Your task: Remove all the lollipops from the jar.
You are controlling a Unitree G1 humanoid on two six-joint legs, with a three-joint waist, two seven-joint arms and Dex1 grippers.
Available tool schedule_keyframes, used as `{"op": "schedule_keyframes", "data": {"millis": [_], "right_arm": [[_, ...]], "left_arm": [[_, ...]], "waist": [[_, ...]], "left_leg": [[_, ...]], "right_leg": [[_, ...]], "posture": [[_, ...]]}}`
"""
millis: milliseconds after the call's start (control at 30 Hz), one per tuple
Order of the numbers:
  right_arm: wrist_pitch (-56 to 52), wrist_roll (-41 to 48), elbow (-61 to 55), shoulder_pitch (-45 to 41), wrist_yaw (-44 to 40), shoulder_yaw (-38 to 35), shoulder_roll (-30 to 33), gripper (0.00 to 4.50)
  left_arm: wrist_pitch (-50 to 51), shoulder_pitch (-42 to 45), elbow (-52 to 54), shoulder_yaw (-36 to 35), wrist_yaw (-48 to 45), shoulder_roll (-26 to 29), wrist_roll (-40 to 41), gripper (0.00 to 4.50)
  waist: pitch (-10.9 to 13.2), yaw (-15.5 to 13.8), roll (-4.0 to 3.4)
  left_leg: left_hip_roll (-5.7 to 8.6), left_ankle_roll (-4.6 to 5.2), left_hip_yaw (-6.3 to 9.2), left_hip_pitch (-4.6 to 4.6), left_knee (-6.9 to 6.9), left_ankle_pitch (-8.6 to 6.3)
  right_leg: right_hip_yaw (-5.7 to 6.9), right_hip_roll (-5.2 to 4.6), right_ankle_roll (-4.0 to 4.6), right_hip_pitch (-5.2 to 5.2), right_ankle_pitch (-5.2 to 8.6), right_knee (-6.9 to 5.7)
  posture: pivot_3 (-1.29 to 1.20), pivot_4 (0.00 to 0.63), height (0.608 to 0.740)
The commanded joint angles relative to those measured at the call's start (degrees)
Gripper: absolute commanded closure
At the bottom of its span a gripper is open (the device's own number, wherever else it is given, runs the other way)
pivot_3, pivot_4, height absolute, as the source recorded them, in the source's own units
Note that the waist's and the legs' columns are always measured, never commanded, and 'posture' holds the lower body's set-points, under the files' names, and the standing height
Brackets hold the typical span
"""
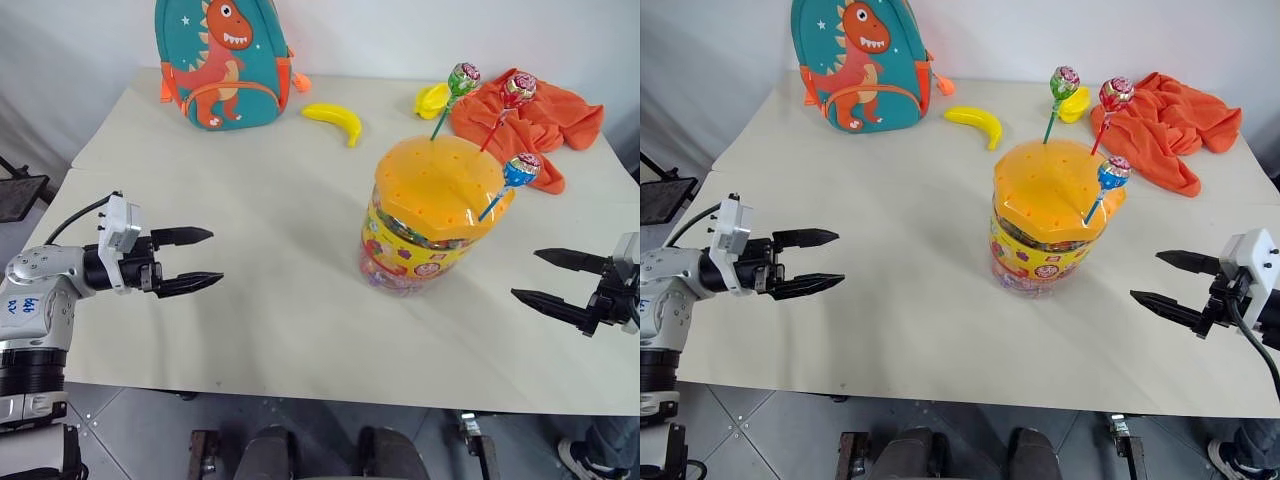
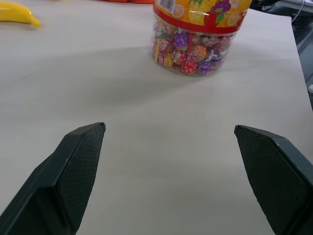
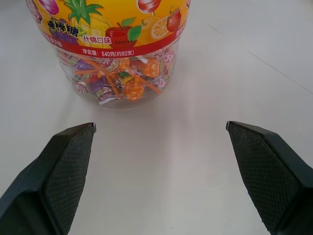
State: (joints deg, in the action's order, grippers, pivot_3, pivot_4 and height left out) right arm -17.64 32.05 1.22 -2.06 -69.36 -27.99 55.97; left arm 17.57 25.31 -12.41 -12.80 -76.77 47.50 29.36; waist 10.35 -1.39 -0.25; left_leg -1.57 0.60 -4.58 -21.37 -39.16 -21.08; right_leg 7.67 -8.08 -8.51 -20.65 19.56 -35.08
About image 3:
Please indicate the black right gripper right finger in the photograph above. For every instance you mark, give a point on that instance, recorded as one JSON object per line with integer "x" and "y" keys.
{"x": 269, "y": 176}

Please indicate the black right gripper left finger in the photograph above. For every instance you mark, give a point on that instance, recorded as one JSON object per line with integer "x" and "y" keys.
{"x": 58, "y": 176}

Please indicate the pink candy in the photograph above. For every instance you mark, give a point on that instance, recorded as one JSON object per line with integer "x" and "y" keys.
{"x": 168, "y": 62}
{"x": 79, "y": 87}

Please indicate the orange candy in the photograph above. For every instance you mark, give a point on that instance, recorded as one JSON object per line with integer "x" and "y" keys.
{"x": 132, "y": 92}
{"x": 149, "y": 68}

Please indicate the purple candy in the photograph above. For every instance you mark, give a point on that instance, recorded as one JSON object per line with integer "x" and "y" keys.
{"x": 84, "y": 65}

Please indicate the clear plastic lollipop jar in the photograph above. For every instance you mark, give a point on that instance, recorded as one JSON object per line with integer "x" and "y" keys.
{"x": 110, "y": 49}

